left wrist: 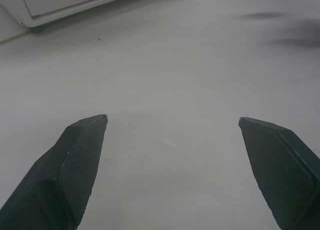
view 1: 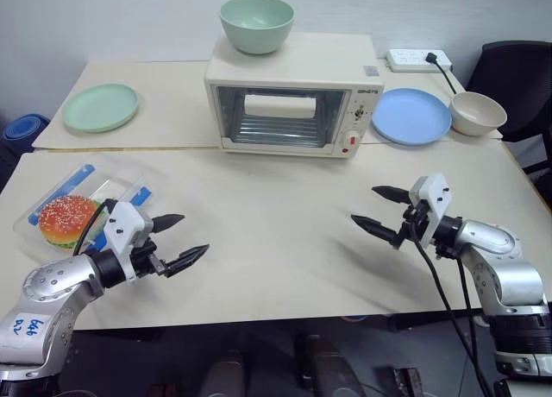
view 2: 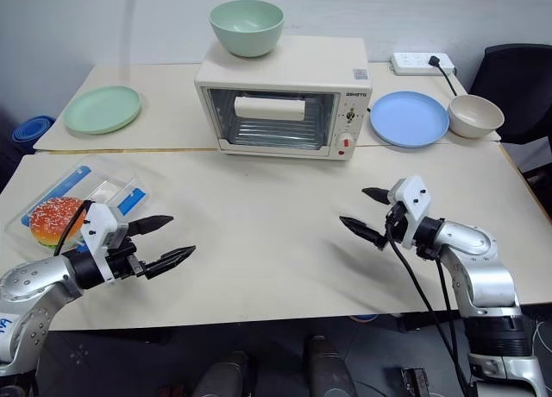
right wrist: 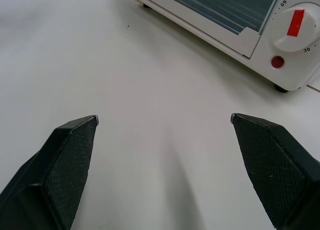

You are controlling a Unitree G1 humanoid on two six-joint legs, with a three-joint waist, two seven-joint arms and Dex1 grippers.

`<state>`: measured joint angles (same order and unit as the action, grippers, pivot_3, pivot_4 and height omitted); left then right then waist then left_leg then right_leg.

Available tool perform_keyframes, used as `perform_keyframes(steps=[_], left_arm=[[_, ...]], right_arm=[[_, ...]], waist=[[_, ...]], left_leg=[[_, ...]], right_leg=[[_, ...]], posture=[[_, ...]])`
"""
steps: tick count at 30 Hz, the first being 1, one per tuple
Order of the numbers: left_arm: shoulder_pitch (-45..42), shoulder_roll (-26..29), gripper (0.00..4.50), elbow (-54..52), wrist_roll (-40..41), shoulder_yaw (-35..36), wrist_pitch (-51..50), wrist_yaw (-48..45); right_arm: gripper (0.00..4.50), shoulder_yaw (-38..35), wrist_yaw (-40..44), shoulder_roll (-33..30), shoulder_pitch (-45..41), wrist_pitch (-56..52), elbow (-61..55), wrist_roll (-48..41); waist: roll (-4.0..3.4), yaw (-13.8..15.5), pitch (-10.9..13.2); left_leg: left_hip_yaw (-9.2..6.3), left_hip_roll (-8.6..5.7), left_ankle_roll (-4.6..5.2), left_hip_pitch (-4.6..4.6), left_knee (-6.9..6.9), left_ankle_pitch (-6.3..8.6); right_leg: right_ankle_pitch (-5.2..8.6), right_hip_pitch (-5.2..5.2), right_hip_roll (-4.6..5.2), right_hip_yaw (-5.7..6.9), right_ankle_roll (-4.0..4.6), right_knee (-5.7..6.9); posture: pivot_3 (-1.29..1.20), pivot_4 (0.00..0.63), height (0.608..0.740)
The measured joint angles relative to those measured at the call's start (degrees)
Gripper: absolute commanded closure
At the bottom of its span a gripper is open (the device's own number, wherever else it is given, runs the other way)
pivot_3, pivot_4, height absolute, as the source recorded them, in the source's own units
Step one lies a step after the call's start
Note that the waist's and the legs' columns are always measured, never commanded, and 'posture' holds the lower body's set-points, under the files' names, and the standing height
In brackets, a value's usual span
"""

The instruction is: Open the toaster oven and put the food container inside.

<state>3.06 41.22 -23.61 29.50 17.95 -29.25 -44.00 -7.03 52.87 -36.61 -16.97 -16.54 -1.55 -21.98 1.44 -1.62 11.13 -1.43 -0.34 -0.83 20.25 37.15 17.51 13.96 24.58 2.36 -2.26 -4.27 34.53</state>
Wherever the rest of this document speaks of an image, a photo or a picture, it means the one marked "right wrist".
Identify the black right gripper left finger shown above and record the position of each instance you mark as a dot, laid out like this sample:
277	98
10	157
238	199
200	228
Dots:
50	180

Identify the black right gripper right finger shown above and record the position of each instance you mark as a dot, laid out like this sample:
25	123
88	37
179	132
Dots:
277	170

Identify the white toaster oven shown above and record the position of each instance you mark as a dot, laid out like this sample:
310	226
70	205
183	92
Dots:
275	62

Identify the glass oven door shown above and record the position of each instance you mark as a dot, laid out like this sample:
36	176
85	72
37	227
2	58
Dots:
220	17

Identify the white timer knob red stripe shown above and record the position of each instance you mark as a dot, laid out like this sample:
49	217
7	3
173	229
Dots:
296	27

